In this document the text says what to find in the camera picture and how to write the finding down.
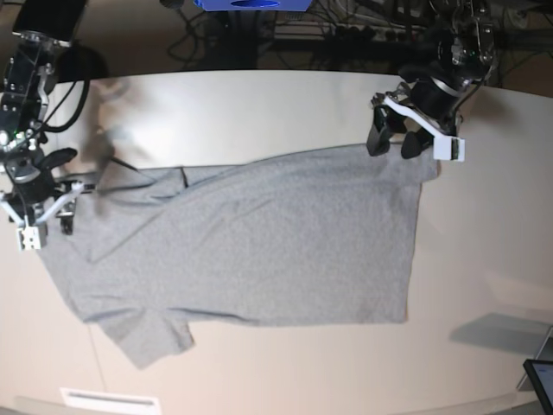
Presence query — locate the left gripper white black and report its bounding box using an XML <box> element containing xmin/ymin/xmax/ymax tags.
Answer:
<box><xmin>366</xmin><ymin>65</ymin><xmax>467</xmax><ymax>161</ymax></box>

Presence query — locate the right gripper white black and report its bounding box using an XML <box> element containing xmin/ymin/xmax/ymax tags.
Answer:
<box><xmin>1</xmin><ymin>148</ymin><xmax>95</xmax><ymax>251</ymax></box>

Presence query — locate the grey T-shirt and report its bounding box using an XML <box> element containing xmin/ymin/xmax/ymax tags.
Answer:
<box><xmin>39</xmin><ymin>144</ymin><xmax>438</xmax><ymax>368</ymax></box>

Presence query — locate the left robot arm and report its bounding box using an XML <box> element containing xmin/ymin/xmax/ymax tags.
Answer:
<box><xmin>366</xmin><ymin>1</ymin><xmax>496</xmax><ymax>162</ymax></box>

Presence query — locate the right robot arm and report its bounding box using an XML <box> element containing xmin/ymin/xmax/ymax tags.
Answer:
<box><xmin>1</xmin><ymin>1</ymin><xmax>91</xmax><ymax>251</ymax></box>

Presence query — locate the tablet with stand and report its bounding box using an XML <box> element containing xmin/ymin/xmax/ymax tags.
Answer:
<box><xmin>517</xmin><ymin>326</ymin><xmax>552</xmax><ymax>414</ymax></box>

